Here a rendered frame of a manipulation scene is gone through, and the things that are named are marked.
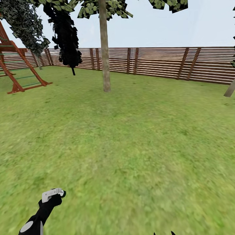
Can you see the pesticide atomizer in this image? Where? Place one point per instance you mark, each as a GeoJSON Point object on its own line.
{"type": "Point", "coordinates": [62, 193]}

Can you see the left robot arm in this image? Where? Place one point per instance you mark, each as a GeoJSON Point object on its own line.
{"type": "Point", "coordinates": [34, 225]}

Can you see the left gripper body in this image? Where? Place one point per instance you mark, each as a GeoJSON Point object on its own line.
{"type": "Point", "coordinates": [52, 202]}

